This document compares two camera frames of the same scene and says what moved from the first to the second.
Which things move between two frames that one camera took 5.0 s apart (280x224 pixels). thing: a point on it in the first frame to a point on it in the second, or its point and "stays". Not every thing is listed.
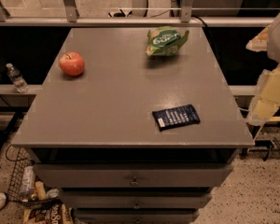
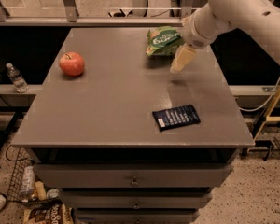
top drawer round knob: [134, 182] stays
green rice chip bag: [164, 40] stays
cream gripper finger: [272, 93] to [185, 53]
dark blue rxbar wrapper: [179, 117] stays
